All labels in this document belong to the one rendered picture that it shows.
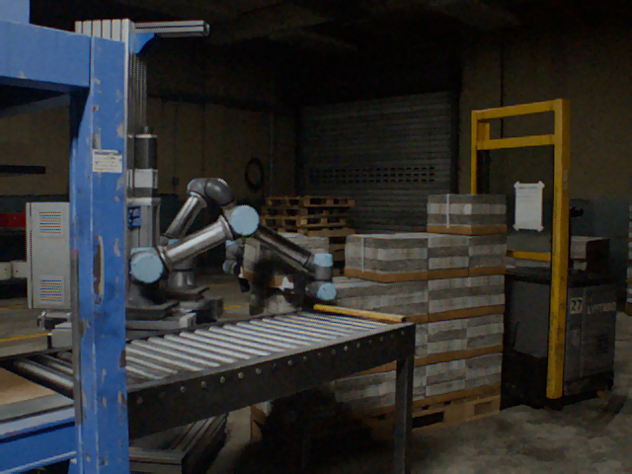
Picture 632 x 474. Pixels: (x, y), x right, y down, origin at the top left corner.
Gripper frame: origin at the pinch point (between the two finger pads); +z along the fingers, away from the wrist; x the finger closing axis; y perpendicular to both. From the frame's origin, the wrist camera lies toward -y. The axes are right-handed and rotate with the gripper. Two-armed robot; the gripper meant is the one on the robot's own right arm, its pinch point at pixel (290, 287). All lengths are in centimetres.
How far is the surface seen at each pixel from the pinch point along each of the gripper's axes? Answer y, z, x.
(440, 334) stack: -31, 6, -95
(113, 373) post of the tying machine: 5, -143, 111
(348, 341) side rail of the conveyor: -5, -91, 26
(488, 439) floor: -83, -23, -107
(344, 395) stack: -56, 4, -33
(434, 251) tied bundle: 15, 6, -89
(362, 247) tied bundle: 16, 23, -54
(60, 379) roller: -6, -99, 115
